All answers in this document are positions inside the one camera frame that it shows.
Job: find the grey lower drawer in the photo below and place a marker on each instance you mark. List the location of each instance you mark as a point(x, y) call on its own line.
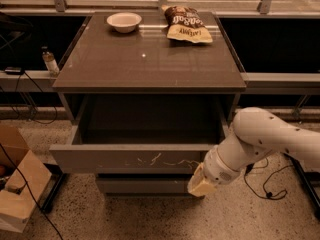
point(143, 184)

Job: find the black metal stand leg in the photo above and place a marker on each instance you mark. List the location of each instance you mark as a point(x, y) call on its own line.
point(310, 182)

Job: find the white bowl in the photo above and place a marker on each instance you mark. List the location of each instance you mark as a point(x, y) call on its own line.
point(125, 22)

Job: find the brown chip bag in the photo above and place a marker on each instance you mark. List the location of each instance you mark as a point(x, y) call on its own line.
point(185, 24)

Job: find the grey drawer cabinet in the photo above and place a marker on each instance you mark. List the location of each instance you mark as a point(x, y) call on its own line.
point(146, 76)

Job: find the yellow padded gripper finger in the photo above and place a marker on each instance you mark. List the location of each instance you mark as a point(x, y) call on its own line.
point(200, 184)

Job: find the small clear bottle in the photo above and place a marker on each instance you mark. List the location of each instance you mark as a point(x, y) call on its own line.
point(50, 62)

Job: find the grey top drawer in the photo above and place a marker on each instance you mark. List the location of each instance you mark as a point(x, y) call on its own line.
point(128, 146)

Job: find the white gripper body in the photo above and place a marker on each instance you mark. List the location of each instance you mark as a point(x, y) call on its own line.
point(218, 171)

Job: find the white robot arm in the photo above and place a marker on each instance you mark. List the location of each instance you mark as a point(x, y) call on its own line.
point(254, 134)

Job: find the cardboard box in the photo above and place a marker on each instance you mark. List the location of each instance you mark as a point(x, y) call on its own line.
point(28, 178)

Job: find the grey drawer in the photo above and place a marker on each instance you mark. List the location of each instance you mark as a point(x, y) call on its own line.
point(143, 184)
point(128, 146)

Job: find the black device on ledge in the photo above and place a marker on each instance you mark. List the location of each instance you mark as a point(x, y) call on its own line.
point(14, 71)

